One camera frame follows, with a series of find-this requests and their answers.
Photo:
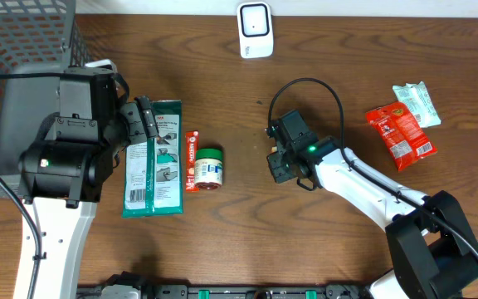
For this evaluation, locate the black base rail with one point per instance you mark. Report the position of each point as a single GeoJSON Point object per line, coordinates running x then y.
{"type": "Point", "coordinates": [130, 285]}

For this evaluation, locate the white barcode scanner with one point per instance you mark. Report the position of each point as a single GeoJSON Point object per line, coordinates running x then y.
{"type": "Point", "coordinates": [255, 30]}

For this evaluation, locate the green lid white jar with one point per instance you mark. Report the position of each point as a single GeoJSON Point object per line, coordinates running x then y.
{"type": "Point", "coordinates": [208, 173]}

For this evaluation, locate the mint green wipes pack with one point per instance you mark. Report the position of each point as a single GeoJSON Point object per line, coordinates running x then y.
{"type": "Point", "coordinates": [417, 99]}

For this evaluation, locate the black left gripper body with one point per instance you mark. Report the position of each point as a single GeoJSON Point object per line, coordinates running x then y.
{"type": "Point", "coordinates": [135, 131]}

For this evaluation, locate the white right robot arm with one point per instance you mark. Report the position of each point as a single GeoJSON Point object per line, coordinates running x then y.
{"type": "Point", "coordinates": [431, 244]}

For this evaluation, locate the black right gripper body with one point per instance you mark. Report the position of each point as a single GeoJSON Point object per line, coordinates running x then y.
{"type": "Point", "coordinates": [280, 166]}

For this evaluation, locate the green white gloves package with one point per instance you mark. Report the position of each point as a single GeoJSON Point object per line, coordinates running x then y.
{"type": "Point", "coordinates": [153, 184]}

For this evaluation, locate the red snack bag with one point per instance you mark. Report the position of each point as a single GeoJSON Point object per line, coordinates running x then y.
{"type": "Point", "coordinates": [406, 141]}

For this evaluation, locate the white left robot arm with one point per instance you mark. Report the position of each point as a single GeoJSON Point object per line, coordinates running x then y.
{"type": "Point", "coordinates": [63, 172]}

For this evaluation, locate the red Nescafe stick sachet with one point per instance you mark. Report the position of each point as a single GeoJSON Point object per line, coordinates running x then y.
{"type": "Point", "coordinates": [192, 147]}

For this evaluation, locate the grey plastic mesh basket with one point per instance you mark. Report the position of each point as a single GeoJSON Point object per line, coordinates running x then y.
{"type": "Point", "coordinates": [38, 38]}

